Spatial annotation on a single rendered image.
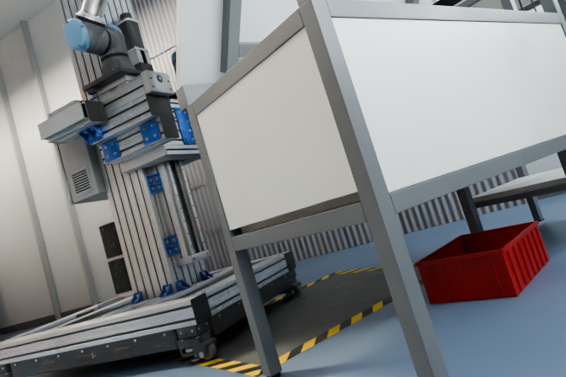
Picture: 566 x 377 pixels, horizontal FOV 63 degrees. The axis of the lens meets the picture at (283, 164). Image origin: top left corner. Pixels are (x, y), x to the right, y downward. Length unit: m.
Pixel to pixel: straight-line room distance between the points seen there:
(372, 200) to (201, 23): 0.79
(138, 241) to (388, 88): 1.55
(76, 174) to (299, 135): 1.60
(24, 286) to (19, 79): 2.50
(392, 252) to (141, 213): 1.52
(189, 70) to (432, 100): 0.71
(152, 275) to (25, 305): 4.51
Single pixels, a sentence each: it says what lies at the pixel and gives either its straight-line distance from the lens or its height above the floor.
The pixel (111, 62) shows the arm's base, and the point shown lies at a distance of 2.07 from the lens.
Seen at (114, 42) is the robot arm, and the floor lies 1.30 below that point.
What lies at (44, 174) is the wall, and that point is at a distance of 6.05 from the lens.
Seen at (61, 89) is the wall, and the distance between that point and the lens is 5.83.
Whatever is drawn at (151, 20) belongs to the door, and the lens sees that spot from 4.92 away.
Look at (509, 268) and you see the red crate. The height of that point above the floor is 0.08.
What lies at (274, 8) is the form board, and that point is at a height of 1.06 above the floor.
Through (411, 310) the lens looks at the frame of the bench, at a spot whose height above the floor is 0.19.
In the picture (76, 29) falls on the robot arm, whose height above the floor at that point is 1.33.
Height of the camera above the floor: 0.42
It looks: 6 degrees up
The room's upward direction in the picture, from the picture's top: 17 degrees counter-clockwise
